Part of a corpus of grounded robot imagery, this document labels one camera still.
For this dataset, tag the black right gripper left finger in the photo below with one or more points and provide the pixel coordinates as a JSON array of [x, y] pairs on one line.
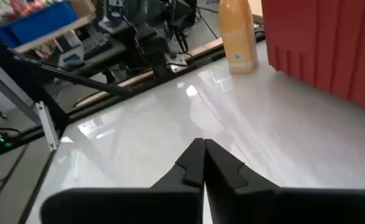
[[123, 207]]

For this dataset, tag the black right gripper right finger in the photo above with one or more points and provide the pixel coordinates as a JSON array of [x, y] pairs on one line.
[[294, 207]]

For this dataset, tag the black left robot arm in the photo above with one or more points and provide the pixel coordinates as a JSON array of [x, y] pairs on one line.
[[151, 37]]

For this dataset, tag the red plastic laundry bin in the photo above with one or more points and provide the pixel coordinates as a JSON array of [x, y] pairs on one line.
[[325, 43]]

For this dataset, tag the white table cover sheet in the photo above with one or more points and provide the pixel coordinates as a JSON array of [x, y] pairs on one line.
[[263, 124]]

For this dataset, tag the black computer keyboard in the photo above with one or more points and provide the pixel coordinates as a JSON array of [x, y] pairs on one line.
[[95, 42]]

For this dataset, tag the orange liquid spray bottle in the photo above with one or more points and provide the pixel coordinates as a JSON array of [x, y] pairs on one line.
[[238, 37]]

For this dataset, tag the light wooden shelf board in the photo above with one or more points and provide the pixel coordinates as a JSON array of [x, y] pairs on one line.
[[58, 31]]

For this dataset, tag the blue plastic object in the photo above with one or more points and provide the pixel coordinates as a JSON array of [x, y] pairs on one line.
[[36, 23]]

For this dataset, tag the silver aluminium frame bracket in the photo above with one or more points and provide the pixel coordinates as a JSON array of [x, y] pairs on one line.
[[48, 126]]

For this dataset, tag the white metal bracket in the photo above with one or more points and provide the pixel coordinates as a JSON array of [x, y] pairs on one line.
[[176, 63]]

